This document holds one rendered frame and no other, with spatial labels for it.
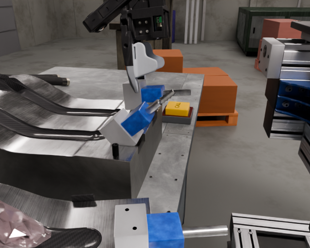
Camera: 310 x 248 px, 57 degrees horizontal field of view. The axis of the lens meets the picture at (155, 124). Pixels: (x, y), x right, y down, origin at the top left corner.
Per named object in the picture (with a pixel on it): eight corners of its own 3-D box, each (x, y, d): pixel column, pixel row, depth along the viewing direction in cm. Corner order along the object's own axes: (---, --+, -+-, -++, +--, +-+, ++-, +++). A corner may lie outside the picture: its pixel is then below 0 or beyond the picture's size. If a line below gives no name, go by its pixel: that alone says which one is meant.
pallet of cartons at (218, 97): (110, 128, 261) (105, 56, 235) (131, 96, 344) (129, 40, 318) (239, 135, 248) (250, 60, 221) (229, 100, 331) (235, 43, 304)
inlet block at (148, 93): (192, 103, 59) (191, 77, 58) (190, 108, 55) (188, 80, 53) (132, 104, 62) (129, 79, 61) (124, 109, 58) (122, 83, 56)
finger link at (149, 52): (166, 86, 60) (160, 42, 56) (139, 88, 61) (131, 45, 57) (168, 81, 63) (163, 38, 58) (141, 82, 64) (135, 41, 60)
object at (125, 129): (187, 99, 46) (165, 73, 45) (183, 110, 41) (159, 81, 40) (129, 141, 51) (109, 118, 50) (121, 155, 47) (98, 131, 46)
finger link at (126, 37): (130, 64, 51) (128, 14, 51) (122, 65, 51) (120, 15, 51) (138, 68, 56) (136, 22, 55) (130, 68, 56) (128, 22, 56)
